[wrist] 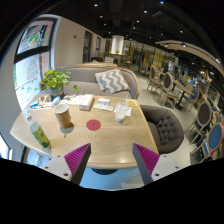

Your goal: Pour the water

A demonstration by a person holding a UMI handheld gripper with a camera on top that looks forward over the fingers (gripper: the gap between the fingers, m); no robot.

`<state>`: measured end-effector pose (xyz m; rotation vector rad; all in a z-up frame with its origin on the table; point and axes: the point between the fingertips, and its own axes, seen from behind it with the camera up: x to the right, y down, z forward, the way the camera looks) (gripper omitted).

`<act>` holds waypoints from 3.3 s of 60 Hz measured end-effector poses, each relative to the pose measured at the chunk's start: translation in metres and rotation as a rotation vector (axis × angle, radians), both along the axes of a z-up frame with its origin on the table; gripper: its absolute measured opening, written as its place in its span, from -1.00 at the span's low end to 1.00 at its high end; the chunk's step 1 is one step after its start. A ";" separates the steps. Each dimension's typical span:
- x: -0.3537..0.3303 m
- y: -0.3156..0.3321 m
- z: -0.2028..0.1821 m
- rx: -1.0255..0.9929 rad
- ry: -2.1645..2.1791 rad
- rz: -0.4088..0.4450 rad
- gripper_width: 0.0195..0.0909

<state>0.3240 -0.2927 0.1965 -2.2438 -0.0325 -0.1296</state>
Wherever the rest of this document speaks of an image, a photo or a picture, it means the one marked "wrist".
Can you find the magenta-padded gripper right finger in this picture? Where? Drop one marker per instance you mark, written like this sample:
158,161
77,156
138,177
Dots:
165,165

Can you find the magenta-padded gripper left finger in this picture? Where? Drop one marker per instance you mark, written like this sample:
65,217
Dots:
56,165

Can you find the clear green-labelled drink bottle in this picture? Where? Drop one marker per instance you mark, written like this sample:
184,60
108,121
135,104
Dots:
40,135

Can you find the grey tufted armchair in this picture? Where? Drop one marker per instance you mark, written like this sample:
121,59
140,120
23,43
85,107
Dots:
163,128

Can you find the tan lettered mug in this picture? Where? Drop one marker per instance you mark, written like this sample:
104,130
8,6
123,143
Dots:
63,116

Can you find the flat round red coaster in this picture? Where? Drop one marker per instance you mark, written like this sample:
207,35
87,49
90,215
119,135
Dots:
93,125

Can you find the group of dining chairs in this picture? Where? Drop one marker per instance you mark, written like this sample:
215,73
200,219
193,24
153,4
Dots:
203,115

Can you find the light blue small box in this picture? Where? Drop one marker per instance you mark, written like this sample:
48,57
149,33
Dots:
56,101

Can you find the brown cardboard stand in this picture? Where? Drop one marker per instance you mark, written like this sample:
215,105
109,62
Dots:
45,100

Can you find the clear plastic cup with straw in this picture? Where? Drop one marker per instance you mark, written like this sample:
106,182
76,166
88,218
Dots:
120,113

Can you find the white tissue box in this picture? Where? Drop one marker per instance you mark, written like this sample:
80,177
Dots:
86,102

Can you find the yellow square card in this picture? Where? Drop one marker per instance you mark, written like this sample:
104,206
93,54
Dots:
131,102

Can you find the white leaflet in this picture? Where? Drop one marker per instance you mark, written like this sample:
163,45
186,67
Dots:
104,107

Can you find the white and blue packet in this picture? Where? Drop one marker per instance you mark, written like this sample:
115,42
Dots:
103,101

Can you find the green potted plant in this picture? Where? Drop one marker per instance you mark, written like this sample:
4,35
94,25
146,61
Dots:
55,80

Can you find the grey upholstered sofa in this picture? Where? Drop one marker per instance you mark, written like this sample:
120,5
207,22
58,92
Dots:
85,76

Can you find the grey chevron pillow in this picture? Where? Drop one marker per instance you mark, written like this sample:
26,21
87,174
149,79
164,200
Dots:
111,81

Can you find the colourful food poster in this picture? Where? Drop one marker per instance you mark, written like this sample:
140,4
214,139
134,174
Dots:
36,36

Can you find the ceiling spot lights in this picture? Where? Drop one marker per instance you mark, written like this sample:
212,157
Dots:
145,12

